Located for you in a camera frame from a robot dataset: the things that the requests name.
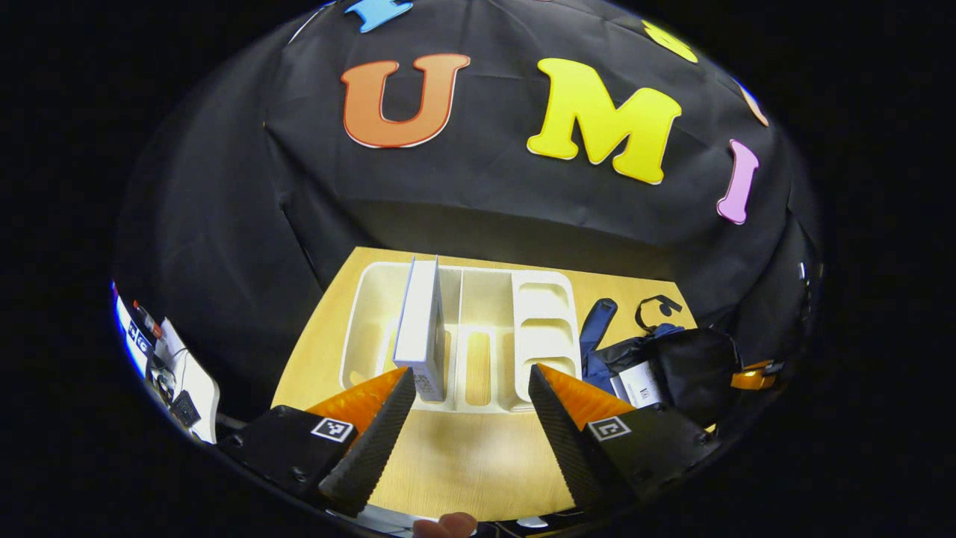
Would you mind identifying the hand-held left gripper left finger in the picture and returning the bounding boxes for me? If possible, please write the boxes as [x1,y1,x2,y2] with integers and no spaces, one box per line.
[215,365,418,519]

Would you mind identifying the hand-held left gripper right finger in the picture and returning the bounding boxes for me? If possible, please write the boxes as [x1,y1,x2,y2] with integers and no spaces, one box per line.
[527,363,722,513]

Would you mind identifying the blue schoolbag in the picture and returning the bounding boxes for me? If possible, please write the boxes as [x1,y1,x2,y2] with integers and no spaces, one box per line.
[579,295,744,430]

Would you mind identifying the white grey patterned book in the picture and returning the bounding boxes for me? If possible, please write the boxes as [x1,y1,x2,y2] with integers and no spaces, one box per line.
[611,361,665,408]

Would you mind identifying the white plastic bookshelf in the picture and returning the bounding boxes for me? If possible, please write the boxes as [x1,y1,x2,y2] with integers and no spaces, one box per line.
[340,262,583,414]

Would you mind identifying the white side desk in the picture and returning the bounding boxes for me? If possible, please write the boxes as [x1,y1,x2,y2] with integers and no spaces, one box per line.
[112,284,221,445]

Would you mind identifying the black keyboard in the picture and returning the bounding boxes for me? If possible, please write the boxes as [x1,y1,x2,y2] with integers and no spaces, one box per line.
[170,390,202,428]

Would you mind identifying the black backdrop cloth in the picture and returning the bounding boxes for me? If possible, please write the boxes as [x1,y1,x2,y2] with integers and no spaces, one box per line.
[112,0,822,419]

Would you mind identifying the red bottle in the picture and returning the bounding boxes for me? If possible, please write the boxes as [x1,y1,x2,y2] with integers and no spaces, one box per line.
[133,300,164,338]

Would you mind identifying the computer monitor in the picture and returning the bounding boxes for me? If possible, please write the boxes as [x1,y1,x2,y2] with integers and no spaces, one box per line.
[112,284,150,374]

